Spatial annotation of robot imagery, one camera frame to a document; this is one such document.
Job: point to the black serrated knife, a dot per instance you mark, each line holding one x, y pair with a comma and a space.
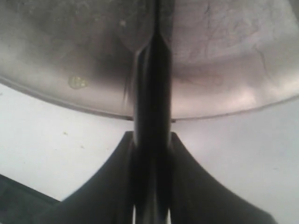
148, 37

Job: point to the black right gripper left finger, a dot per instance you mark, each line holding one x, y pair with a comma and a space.
106, 198

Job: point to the round stainless steel plate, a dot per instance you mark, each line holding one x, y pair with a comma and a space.
229, 56

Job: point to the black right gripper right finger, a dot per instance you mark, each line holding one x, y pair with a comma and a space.
198, 198

